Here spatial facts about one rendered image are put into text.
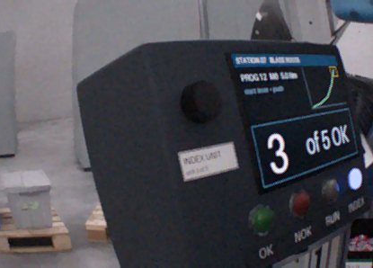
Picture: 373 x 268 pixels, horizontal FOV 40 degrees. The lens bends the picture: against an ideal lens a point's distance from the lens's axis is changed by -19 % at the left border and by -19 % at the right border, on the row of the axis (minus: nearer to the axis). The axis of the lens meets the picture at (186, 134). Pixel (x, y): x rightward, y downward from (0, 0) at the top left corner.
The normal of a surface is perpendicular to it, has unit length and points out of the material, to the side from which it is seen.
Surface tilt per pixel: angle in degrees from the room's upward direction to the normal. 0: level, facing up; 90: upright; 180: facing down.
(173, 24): 90
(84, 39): 90
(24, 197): 96
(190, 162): 75
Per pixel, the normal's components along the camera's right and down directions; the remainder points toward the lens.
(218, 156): 0.60, -0.19
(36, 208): 0.37, 0.20
